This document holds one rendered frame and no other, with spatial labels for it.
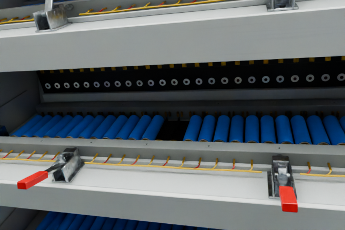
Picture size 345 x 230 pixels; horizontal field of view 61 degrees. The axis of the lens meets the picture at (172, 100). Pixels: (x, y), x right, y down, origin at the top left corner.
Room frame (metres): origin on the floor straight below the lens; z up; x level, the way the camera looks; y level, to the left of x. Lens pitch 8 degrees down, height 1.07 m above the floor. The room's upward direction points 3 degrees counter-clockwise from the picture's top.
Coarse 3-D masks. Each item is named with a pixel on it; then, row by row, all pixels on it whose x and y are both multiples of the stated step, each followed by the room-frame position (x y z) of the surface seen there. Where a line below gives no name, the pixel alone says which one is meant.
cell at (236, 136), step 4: (236, 116) 0.42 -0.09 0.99; (240, 116) 0.42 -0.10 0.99; (232, 120) 0.41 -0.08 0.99; (236, 120) 0.41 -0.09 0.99; (240, 120) 0.41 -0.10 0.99; (232, 124) 0.40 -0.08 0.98; (236, 124) 0.40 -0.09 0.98; (240, 124) 0.40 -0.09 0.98; (232, 128) 0.39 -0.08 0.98; (236, 128) 0.39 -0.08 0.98; (240, 128) 0.39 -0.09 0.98; (232, 132) 0.38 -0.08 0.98; (236, 132) 0.38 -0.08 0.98; (240, 132) 0.38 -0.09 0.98; (232, 136) 0.37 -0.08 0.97; (236, 136) 0.37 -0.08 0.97; (240, 136) 0.37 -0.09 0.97; (232, 140) 0.37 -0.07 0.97; (236, 140) 0.36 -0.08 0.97; (240, 140) 0.36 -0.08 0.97
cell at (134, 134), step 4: (144, 116) 0.46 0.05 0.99; (148, 116) 0.46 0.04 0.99; (140, 120) 0.45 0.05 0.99; (144, 120) 0.44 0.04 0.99; (148, 120) 0.45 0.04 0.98; (140, 124) 0.43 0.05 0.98; (144, 124) 0.44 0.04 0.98; (148, 124) 0.45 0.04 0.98; (136, 128) 0.42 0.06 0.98; (140, 128) 0.42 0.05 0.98; (144, 128) 0.43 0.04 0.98; (132, 132) 0.41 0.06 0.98; (136, 132) 0.41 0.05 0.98; (140, 132) 0.42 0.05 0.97; (144, 132) 0.43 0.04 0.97; (132, 136) 0.40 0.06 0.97; (136, 136) 0.41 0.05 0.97; (140, 136) 0.41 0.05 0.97
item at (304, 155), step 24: (0, 144) 0.43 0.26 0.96; (24, 144) 0.42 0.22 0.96; (48, 144) 0.41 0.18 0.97; (72, 144) 0.40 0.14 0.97; (96, 144) 0.39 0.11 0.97; (120, 144) 0.38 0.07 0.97; (144, 144) 0.37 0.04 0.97; (168, 144) 0.37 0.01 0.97; (192, 144) 0.36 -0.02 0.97; (216, 144) 0.35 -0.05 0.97; (240, 144) 0.35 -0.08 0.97; (264, 144) 0.34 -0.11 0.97; (288, 144) 0.33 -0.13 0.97; (192, 168) 0.34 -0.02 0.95
